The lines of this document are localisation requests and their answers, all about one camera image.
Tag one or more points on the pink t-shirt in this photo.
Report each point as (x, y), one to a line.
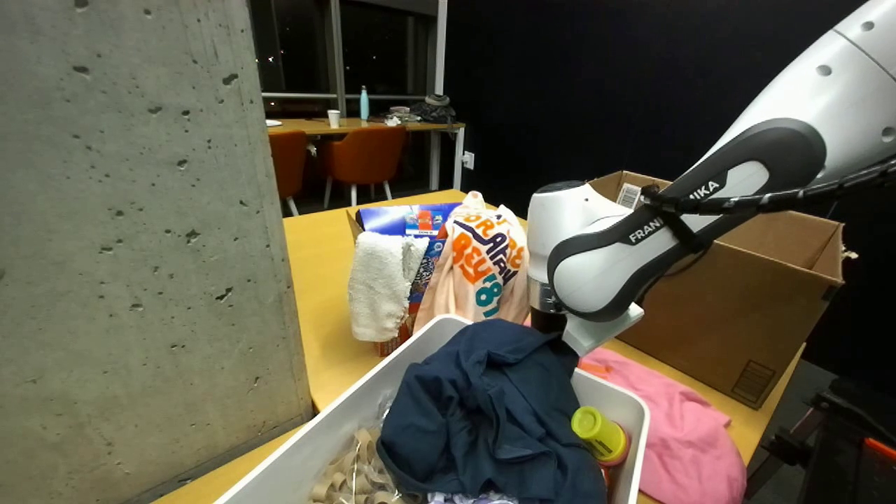
(689, 456)

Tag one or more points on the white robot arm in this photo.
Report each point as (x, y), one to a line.
(822, 127)

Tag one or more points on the peach printed t-shirt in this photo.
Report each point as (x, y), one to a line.
(479, 269)

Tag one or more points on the blue box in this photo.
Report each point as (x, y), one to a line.
(423, 229)

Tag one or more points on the large cardboard box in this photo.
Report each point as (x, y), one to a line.
(736, 316)

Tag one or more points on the white towel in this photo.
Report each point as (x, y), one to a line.
(375, 290)

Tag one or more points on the orange chair middle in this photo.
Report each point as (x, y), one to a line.
(361, 159)

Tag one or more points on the orange chair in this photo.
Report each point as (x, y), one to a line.
(288, 155)
(361, 159)

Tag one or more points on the navy blue garment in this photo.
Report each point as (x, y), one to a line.
(487, 414)

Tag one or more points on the teal water bottle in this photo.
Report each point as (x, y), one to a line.
(365, 106)

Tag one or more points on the long wooden counter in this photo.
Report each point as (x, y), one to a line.
(323, 127)

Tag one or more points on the white cup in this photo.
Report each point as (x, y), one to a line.
(334, 118)

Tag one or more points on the orange chair left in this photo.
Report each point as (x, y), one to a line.
(288, 155)

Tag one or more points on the beige items in bin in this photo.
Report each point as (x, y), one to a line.
(355, 475)

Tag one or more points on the white plastic bin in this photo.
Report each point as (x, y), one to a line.
(288, 475)

